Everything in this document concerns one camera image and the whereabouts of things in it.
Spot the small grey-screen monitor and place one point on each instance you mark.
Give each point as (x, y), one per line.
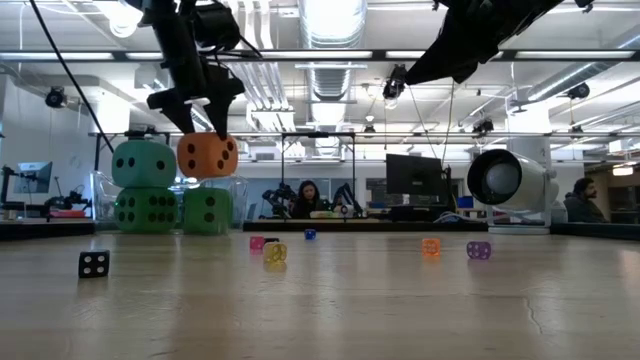
(35, 177)

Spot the black ceiling spotlight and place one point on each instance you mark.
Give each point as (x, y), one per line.
(579, 91)
(395, 82)
(55, 97)
(483, 126)

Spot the large green foam die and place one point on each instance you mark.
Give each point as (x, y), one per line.
(207, 210)
(146, 210)

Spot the small yellow translucent die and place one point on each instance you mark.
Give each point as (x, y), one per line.
(275, 253)

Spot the large orange foam die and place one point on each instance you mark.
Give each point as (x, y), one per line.
(207, 157)

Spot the white cylindrical camera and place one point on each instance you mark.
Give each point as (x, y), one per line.
(515, 182)

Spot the person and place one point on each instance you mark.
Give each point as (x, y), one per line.
(307, 200)
(582, 205)

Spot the clear plastic box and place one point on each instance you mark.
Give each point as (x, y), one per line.
(241, 200)

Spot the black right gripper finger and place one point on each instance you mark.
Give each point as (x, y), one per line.
(452, 60)

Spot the black aluminium table frame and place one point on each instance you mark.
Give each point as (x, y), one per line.
(425, 226)

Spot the small purple translucent die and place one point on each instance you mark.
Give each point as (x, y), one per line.
(478, 250)

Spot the black computer monitor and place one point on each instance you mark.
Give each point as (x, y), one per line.
(412, 175)

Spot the large teal foam die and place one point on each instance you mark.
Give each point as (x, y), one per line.
(144, 165)

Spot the small blue die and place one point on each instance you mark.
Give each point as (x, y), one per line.
(310, 234)

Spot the black background robot arm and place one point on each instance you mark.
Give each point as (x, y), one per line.
(277, 197)
(347, 195)
(70, 200)

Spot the small black die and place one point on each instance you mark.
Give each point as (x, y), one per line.
(94, 265)
(272, 240)

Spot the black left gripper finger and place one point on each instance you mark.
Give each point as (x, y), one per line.
(175, 102)
(222, 97)

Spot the black overhead frame bar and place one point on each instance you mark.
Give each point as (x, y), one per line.
(380, 55)

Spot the small orange translucent die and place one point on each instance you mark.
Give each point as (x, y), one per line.
(431, 247)

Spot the black background rig frame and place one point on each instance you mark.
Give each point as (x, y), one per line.
(318, 134)

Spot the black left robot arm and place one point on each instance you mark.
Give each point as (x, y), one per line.
(170, 20)

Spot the small pink die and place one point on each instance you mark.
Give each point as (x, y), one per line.
(256, 243)

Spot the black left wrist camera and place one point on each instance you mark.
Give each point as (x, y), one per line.
(217, 27)

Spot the silver ventilation duct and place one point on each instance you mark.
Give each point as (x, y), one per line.
(330, 80)

